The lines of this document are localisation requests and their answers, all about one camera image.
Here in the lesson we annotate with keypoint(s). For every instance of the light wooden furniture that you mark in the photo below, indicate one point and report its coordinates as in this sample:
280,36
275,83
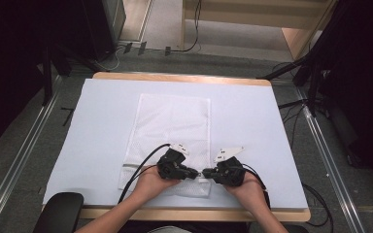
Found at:
255,13

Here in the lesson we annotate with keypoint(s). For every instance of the dark curtain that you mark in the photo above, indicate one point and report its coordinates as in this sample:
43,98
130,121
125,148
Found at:
6,64
366,81

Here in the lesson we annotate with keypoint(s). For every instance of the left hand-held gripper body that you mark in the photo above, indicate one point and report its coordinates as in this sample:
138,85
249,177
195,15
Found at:
171,163

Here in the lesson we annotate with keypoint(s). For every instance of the white table mat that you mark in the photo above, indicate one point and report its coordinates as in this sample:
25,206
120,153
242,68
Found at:
255,129

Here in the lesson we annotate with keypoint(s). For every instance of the person's dark clothing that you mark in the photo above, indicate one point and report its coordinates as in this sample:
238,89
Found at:
207,227

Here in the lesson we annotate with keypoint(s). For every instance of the black cabinet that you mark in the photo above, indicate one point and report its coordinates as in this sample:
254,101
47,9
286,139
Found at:
102,29

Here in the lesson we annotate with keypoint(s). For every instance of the person's right hand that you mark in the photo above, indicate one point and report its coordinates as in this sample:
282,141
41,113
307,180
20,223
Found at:
251,192

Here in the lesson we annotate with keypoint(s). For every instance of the person's left hand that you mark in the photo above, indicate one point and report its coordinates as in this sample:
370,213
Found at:
150,186

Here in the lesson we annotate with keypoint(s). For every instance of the wooden table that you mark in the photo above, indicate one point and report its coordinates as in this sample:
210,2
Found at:
187,215

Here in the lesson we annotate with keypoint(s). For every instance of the black floor tape strip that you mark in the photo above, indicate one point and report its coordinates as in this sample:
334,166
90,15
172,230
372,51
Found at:
142,48
127,47
167,50

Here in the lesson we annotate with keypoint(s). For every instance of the metal floor rail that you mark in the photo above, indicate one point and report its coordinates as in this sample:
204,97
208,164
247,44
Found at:
16,161
332,168

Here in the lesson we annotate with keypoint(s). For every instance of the black metal stand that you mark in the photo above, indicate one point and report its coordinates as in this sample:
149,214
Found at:
47,77
312,87

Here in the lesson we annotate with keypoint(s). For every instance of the white mesh laundry bag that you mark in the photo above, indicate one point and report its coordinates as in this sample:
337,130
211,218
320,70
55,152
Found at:
171,129

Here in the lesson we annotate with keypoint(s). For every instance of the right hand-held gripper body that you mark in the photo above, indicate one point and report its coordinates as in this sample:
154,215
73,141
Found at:
231,171

